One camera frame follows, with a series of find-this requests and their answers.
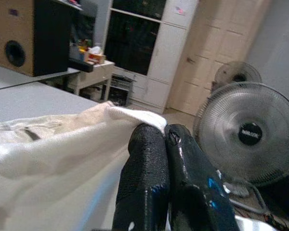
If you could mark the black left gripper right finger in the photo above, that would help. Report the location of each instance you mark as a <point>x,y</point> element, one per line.
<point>190,180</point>

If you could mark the cream side table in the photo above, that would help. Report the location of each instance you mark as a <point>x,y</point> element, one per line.
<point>98,74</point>

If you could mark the small flag sticker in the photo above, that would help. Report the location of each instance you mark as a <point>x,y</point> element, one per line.
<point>180,10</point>

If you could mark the small grey fan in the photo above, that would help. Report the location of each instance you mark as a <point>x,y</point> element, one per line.
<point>231,72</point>

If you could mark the black audio equipment stack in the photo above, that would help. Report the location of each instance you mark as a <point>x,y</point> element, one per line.
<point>121,90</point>

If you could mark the wooden speaker box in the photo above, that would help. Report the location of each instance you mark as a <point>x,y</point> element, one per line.
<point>19,24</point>

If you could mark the light wooden panel door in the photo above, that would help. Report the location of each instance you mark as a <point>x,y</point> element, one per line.
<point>219,48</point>

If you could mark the black bar speaker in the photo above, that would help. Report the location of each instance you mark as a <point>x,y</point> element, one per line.
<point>80,65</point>

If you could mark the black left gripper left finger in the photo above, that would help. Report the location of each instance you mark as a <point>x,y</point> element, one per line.
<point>144,168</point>

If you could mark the orange tissue box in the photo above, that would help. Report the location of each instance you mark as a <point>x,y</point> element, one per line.
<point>97,59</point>

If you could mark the cream trousers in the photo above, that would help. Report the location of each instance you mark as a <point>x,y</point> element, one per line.
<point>84,116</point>

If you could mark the white shirt green blue print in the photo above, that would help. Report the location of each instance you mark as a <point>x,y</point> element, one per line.
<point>62,180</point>

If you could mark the large grey standing fan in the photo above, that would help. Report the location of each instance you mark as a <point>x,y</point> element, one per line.
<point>231,115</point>

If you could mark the tall white glass-door cabinet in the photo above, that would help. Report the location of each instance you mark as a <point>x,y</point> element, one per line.
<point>173,48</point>

